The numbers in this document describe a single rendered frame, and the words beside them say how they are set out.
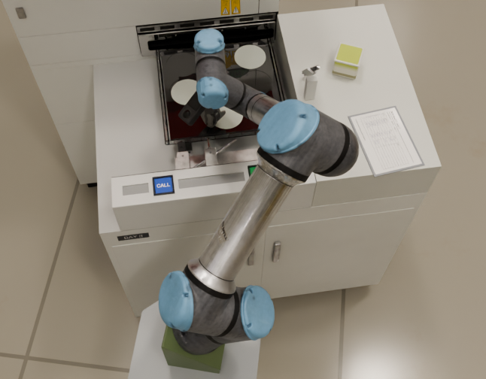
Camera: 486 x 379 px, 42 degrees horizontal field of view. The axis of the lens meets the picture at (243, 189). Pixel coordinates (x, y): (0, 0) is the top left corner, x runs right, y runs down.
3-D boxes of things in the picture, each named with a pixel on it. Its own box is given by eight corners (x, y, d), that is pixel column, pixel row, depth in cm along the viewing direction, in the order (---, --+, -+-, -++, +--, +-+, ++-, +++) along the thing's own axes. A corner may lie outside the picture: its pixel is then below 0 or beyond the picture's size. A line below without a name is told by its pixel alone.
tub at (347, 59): (336, 57, 191) (339, 41, 185) (360, 62, 190) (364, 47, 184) (330, 75, 187) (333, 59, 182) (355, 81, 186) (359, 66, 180)
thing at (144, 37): (141, 53, 207) (138, 32, 198) (273, 39, 210) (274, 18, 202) (141, 57, 206) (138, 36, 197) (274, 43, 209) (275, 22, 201)
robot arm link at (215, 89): (246, 104, 154) (242, 70, 159) (211, 86, 147) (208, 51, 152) (224, 119, 159) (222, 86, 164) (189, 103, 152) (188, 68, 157)
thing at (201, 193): (118, 202, 182) (109, 177, 170) (305, 179, 186) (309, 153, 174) (119, 231, 177) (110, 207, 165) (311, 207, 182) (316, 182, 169)
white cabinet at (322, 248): (129, 188, 279) (92, 65, 208) (340, 162, 286) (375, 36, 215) (138, 328, 247) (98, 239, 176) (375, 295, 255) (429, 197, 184)
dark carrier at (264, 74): (160, 52, 201) (160, 50, 200) (266, 40, 203) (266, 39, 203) (170, 140, 184) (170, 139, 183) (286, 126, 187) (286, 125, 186)
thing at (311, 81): (299, 85, 185) (303, 54, 174) (312, 83, 186) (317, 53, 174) (303, 101, 182) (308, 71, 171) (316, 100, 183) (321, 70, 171)
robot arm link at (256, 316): (241, 347, 147) (283, 342, 138) (196, 340, 139) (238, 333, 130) (242, 297, 152) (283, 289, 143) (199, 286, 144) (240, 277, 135)
